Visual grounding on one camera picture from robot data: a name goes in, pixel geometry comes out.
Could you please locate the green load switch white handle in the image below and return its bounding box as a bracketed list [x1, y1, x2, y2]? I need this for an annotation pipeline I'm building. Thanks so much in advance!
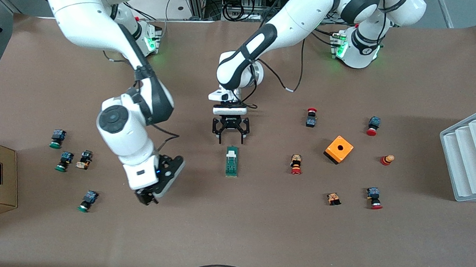
[224, 146, 240, 178]

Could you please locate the green mushroom push button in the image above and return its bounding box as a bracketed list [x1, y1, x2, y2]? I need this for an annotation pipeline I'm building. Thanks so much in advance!
[77, 189, 99, 214]
[49, 128, 67, 150]
[55, 151, 74, 173]

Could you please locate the red mushroom button orange base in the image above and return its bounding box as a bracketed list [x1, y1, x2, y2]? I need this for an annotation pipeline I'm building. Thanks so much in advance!
[289, 154, 303, 175]

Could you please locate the red button black base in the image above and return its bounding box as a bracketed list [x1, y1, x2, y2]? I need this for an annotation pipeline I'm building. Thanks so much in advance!
[305, 107, 318, 129]

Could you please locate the red mushroom button blue base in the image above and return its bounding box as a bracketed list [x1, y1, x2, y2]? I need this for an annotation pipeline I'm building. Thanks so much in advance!
[365, 116, 382, 137]
[365, 186, 384, 211]

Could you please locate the grey white slotted tray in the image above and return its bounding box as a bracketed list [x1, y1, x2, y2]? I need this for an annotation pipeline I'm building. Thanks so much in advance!
[435, 96, 476, 203]

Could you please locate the black cable white connector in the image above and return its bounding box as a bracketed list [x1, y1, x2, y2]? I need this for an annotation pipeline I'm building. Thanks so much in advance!
[262, 35, 307, 93]

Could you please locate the orange button enclosure box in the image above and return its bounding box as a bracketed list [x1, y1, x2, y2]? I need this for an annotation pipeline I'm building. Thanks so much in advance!
[323, 134, 355, 166]

